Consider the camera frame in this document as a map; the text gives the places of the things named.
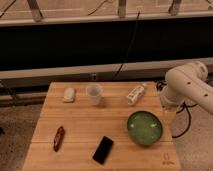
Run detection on white plastic bottle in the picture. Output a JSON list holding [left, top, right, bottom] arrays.
[[126, 83, 146, 105]]

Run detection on black hanging cable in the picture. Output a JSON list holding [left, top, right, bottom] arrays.
[[111, 10, 141, 81]]

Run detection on clear plastic cup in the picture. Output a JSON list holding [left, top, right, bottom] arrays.
[[86, 83, 103, 105]]

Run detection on green bowl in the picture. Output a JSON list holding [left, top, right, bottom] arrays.
[[127, 111, 163, 146]]

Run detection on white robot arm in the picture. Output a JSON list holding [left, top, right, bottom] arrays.
[[160, 61, 213, 115]]

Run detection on black floor cable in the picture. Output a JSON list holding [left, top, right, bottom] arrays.
[[155, 81, 199, 139]]

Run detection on red brown snack bar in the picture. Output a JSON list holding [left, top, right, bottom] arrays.
[[53, 127, 65, 152]]

